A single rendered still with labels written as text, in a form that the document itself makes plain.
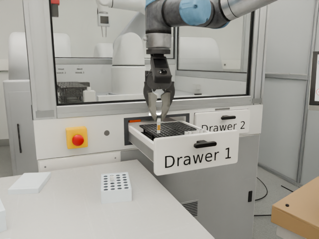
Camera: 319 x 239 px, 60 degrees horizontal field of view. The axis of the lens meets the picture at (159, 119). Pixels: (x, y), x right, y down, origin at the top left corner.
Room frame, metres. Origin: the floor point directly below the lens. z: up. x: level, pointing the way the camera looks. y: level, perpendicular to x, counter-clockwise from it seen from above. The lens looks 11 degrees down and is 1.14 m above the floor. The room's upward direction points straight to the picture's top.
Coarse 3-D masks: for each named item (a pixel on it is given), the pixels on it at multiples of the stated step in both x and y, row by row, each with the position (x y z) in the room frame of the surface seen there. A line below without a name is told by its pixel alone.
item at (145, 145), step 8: (128, 128) 1.08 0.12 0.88; (136, 128) 1.10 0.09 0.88; (200, 128) 1.04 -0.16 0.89; (136, 136) 0.98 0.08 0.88; (144, 136) 0.92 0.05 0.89; (136, 144) 0.98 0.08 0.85; (144, 144) 0.89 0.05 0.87; (152, 144) 0.83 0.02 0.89; (144, 152) 0.89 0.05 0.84; (152, 152) 0.82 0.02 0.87; (152, 160) 0.82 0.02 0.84
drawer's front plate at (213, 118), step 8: (208, 112) 1.20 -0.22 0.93; (216, 112) 1.21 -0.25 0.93; (224, 112) 1.22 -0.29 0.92; (232, 112) 1.24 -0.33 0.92; (240, 112) 1.26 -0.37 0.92; (248, 112) 1.28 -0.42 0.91; (200, 120) 1.18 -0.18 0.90; (208, 120) 1.19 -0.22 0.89; (216, 120) 1.21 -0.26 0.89; (224, 120) 1.22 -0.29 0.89; (232, 120) 1.24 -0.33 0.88; (240, 120) 1.26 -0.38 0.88; (248, 120) 1.28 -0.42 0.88; (208, 128) 1.19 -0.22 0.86; (224, 128) 1.23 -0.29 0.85; (232, 128) 1.24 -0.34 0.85; (240, 128) 1.26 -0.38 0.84; (248, 128) 1.28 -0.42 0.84
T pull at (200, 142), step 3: (198, 141) 0.79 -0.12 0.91; (201, 141) 0.79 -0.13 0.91; (204, 141) 0.79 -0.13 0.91; (210, 141) 0.79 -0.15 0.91; (213, 141) 0.79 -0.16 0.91; (195, 144) 0.77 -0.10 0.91; (198, 144) 0.77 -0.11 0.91; (201, 144) 0.77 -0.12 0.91; (204, 144) 0.77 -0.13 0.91; (207, 144) 0.78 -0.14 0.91; (210, 144) 0.78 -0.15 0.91; (213, 144) 0.78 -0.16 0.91; (216, 144) 0.79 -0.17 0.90; (195, 147) 0.76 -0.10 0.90; (198, 147) 0.77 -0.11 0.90; (201, 147) 0.77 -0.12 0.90
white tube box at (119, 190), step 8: (104, 176) 0.81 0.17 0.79; (120, 176) 0.80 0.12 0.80; (128, 176) 0.80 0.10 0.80; (104, 184) 0.76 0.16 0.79; (112, 184) 0.75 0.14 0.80; (120, 184) 0.75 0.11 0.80; (128, 184) 0.75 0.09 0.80; (104, 192) 0.70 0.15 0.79; (112, 192) 0.70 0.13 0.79; (120, 192) 0.71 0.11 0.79; (128, 192) 0.71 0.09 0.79; (104, 200) 0.70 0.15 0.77; (112, 200) 0.70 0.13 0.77; (120, 200) 0.71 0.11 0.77; (128, 200) 0.71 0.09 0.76
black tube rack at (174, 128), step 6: (144, 126) 1.05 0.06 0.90; (150, 126) 1.05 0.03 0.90; (156, 126) 1.05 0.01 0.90; (162, 126) 1.05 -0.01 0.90; (168, 126) 1.06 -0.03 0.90; (174, 126) 1.05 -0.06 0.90; (180, 126) 1.05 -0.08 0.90; (186, 126) 1.05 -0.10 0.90; (144, 132) 1.06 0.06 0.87; (150, 132) 0.95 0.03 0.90; (156, 132) 0.95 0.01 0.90; (162, 132) 0.95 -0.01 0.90; (168, 132) 0.95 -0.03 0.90; (174, 132) 0.96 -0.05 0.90; (180, 132) 0.95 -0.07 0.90; (150, 138) 0.97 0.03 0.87
